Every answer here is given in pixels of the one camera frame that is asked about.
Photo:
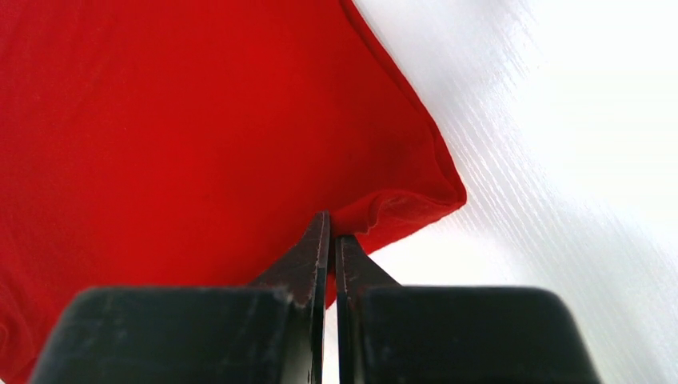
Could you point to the red t shirt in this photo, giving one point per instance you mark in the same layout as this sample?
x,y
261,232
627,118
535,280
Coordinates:
x,y
190,143

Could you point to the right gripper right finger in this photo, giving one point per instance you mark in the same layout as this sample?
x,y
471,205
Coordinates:
x,y
390,333

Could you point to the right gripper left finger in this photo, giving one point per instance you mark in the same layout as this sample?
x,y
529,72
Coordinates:
x,y
270,331

